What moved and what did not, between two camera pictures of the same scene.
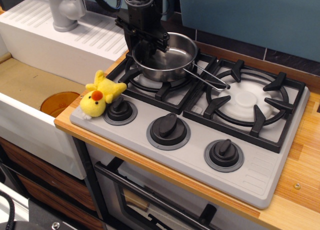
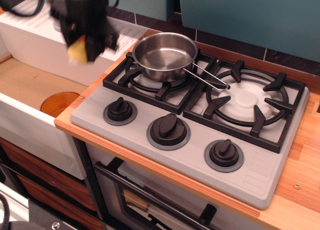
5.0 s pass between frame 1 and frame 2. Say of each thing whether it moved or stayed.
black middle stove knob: stayed
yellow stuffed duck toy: moved
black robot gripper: moved
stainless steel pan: stayed
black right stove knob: stayed
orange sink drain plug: stayed
